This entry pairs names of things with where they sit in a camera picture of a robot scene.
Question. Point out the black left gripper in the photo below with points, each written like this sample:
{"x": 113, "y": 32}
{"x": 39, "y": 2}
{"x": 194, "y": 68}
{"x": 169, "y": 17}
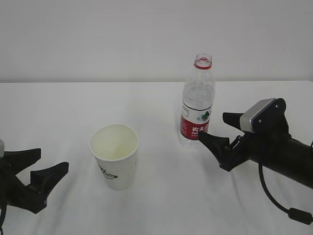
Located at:
{"x": 14, "y": 193}

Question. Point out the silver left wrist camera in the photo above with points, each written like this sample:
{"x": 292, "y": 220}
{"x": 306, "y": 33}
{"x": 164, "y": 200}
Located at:
{"x": 1, "y": 149}

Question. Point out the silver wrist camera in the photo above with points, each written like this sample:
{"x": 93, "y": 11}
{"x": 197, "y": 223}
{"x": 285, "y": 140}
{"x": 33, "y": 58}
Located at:
{"x": 248, "y": 118}
{"x": 1, "y": 149}

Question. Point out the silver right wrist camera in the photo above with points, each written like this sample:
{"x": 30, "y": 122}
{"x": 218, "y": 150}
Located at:
{"x": 248, "y": 118}

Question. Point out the Nongfu Spring water bottle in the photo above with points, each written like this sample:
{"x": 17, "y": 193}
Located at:
{"x": 197, "y": 101}

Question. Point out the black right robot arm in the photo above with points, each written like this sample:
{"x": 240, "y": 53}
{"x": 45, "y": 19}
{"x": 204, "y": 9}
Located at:
{"x": 292, "y": 159}

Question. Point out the white paper cup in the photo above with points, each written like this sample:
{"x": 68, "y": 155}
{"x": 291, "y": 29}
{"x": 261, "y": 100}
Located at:
{"x": 115, "y": 150}

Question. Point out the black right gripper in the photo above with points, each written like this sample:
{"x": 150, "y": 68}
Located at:
{"x": 271, "y": 129}

